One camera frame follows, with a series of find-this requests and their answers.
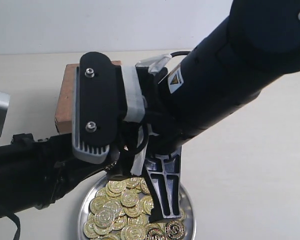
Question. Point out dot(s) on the black and grey wrist camera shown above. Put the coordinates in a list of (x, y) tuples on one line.
[(92, 125)]

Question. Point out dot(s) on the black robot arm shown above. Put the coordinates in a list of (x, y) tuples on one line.
[(257, 43)]

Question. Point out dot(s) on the gold coin bottom right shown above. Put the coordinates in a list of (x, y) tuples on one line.
[(174, 230)]

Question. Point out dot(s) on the gold coin left front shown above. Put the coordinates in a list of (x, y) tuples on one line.
[(104, 217)]

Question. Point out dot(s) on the cardboard box with slot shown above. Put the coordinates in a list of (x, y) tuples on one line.
[(64, 110)]

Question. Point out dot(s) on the gold coin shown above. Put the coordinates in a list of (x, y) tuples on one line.
[(116, 187), (133, 183), (104, 217), (133, 232), (174, 230), (129, 198)]

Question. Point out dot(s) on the gold coin top middle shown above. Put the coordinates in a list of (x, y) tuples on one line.
[(133, 183)]

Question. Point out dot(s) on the gold coin centre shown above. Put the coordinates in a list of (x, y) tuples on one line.
[(129, 198)]

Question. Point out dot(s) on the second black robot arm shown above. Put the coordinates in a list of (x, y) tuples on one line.
[(35, 174)]

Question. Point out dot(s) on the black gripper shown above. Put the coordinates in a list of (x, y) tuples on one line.
[(148, 131)]

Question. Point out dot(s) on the gold coin top left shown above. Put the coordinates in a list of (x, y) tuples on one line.
[(116, 187)]

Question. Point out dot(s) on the gold coin bottom middle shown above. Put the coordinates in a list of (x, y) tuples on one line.
[(133, 232)]

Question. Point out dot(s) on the round silver metal plate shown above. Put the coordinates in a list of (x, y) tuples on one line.
[(101, 180)]

